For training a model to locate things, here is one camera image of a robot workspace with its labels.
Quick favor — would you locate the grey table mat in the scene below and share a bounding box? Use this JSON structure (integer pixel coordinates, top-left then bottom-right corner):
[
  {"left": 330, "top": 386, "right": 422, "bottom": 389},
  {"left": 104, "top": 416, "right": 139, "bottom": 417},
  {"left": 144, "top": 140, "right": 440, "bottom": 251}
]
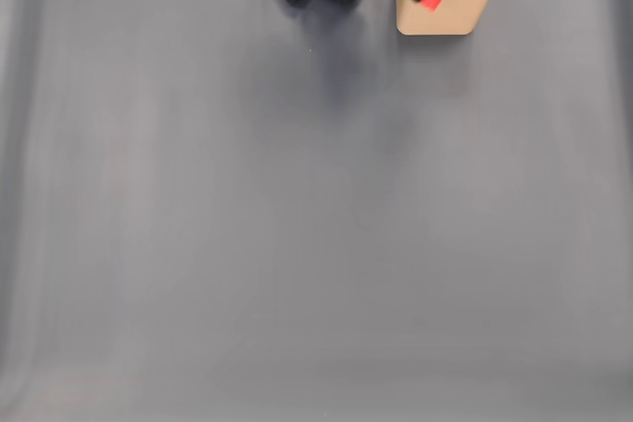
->
[{"left": 0, "top": 0, "right": 633, "bottom": 422}]

